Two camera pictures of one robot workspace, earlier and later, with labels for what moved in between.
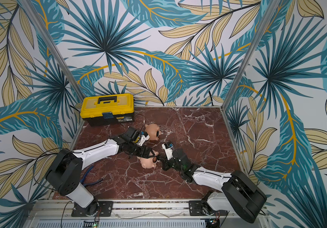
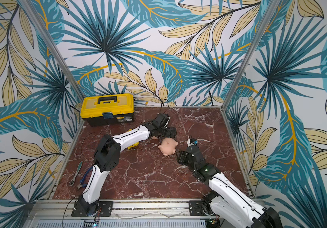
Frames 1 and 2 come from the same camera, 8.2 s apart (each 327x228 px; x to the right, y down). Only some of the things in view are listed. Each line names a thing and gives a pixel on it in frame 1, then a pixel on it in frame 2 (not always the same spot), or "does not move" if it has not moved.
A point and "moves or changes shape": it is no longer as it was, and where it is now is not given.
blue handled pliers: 90,184 does not move
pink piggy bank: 149,163 moves or changes shape
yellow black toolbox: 107,109 does not move
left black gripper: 142,154 to 169,133
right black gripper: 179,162 to 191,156
